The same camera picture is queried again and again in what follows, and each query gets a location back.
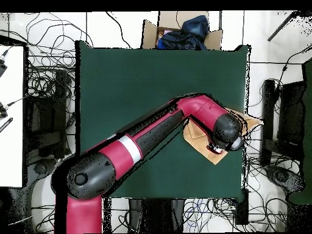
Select tan terry towel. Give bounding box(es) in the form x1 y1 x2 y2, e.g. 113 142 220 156
182 107 264 166

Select black flat strip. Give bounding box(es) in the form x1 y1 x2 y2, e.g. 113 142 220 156
0 117 13 133

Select black rectangular block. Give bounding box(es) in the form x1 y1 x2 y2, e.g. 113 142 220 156
235 188 250 225

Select dark chair base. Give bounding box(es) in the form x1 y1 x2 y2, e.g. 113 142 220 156
265 165 304 193

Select green covered table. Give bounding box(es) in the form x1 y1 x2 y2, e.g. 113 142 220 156
287 58 312 205

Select dark green table cloth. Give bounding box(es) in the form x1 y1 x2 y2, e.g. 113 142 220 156
75 40 250 199

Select dark blue clothes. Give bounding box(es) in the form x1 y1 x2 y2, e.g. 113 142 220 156
157 15 210 51

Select cardboard box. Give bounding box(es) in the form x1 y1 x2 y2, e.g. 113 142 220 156
141 10 223 51

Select black rod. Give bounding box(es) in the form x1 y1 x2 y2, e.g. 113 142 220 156
267 10 299 42

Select grey chair base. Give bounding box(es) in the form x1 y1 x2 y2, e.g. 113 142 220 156
26 157 59 191

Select white desk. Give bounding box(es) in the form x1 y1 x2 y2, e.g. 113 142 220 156
0 44 25 188

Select blue cable bundle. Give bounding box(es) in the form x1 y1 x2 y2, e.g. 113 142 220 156
182 197 235 231

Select black metal frame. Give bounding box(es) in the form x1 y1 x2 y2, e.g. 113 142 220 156
24 69 71 159
259 79 305 166

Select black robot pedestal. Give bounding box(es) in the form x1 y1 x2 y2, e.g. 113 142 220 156
128 197 186 233

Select single black cable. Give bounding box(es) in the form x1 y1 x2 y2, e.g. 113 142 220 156
105 11 132 48

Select black camera device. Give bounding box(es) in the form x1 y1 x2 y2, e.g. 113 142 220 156
0 102 9 119
0 49 9 77

